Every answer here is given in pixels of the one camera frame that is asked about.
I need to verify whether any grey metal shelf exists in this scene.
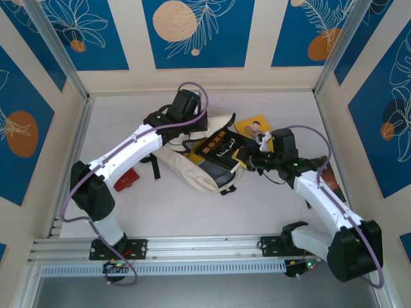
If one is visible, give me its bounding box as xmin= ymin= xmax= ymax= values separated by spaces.
xmin=31 ymin=274 xmax=386 ymax=308

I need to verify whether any white right camera bracket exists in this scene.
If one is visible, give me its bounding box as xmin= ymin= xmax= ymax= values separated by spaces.
xmin=258 ymin=130 xmax=274 ymax=152

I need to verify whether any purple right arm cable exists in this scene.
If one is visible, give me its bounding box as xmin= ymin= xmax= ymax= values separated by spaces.
xmin=287 ymin=124 xmax=385 ymax=289

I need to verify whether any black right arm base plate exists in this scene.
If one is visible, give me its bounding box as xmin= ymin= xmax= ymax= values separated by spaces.
xmin=259 ymin=235 xmax=309 ymax=258

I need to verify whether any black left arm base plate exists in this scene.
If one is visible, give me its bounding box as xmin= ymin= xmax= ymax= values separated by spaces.
xmin=89 ymin=237 xmax=149 ymax=261

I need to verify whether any grey slotted cable duct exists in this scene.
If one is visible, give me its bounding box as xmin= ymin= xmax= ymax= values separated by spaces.
xmin=40 ymin=259 xmax=289 ymax=278

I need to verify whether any dark book with orange glow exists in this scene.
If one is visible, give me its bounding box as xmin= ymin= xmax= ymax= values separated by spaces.
xmin=304 ymin=156 xmax=348 ymax=210

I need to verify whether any black book with antler print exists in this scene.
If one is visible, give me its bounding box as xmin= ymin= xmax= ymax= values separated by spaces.
xmin=195 ymin=127 xmax=256 ymax=173

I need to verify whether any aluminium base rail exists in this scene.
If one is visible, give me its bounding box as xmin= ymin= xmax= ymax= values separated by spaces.
xmin=27 ymin=231 xmax=383 ymax=266

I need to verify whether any aluminium corner post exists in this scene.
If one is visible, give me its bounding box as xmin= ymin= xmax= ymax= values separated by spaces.
xmin=313 ymin=0 xmax=395 ymax=97
xmin=22 ymin=0 xmax=90 ymax=101

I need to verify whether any aluminium side rail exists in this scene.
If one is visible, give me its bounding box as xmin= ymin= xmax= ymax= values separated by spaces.
xmin=313 ymin=92 xmax=362 ymax=232
xmin=48 ymin=95 xmax=96 ymax=239

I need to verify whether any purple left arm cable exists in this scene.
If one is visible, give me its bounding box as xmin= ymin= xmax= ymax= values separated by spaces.
xmin=60 ymin=81 xmax=212 ymax=287

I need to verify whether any cream canvas backpack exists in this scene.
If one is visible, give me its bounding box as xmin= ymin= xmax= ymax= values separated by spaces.
xmin=141 ymin=110 xmax=247 ymax=196

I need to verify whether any yellow book with man illustration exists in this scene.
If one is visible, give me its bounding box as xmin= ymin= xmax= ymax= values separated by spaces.
xmin=233 ymin=114 xmax=276 ymax=152

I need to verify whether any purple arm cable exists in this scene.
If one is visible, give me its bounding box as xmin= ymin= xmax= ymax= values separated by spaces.
xmin=60 ymin=81 xmax=212 ymax=287
xmin=287 ymin=124 xmax=385 ymax=289

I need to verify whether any small circuit board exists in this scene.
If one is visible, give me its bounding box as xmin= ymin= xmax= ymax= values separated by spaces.
xmin=284 ymin=258 xmax=322 ymax=279
xmin=101 ymin=260 xmax=128 ymax=274

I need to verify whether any thin black right gripper cable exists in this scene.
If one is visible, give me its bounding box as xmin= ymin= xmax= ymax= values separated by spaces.
xmin=258 ymin=168 xmax=288 ymax=186

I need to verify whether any red pencil case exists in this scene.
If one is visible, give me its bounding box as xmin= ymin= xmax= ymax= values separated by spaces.
xmin=114 ymin=168 xmax=141 ymax=193

